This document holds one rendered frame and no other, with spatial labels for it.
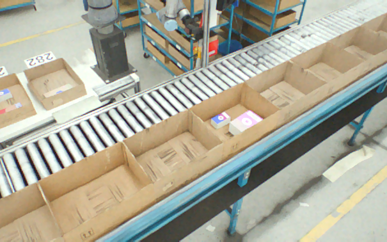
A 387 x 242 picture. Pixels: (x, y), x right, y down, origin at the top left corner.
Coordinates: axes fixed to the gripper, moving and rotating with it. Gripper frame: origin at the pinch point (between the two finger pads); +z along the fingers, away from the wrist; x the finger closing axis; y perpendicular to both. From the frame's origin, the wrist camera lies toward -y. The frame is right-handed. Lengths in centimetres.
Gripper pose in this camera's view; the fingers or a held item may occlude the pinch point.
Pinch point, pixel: (199, 38)
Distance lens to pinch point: 240.3
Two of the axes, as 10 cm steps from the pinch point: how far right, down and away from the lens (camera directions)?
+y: -3.2, 3.2, 8.9
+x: -8.0, 4.1, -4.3
